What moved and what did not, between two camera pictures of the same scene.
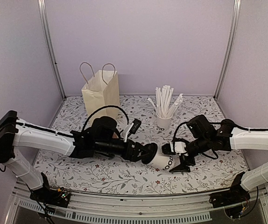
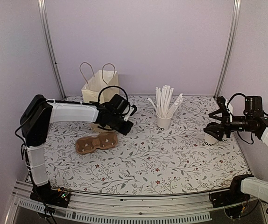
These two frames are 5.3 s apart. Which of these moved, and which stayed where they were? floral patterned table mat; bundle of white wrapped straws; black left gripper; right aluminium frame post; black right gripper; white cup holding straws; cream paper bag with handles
Moved: black left gripper; black right gripper; cream paper bag with handles
Stayed: bundle of white wrapped straws; white cup holding straws; floral patterned table mat; right aluminium frame post
